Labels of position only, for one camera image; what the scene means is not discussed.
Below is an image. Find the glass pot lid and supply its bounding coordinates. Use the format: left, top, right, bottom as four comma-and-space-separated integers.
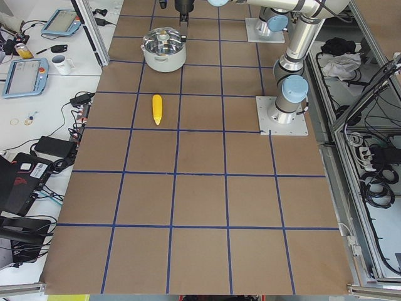
141, 27, 184, 55

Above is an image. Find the yellow corn cob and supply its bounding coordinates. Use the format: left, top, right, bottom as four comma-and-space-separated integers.
152, 94, 163, 125

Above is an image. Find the white cooking pot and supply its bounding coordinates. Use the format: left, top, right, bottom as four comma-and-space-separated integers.
141, 43, 187, 73

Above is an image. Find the far blue teach pendant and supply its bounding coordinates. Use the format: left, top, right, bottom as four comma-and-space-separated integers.
41, 9, 81, 37

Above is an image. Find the blue teach pendant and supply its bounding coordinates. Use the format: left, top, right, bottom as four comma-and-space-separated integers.
41, 9, 81, 37
2, 58, 49, 98

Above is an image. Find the white mug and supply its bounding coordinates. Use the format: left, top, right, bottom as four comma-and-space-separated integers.
51, 55, 75, 75

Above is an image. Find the yellow drink can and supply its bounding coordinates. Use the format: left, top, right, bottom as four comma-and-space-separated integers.
14, 43, 34, 59

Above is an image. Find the black white cloth pile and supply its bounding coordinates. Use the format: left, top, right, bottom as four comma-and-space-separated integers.
321, 37, 362, 81

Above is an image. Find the near blue teach pendant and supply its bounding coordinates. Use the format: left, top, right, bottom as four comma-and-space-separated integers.
2, 58, 49, 98

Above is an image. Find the brown paper table cover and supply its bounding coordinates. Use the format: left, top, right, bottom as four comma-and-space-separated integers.
41, 1, 352, 295

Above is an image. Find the black power brick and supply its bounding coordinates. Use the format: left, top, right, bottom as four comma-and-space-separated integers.
34, 136, 76, 158

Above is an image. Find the black laptop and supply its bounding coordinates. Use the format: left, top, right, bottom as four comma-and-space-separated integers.
1, 152, 53, 216

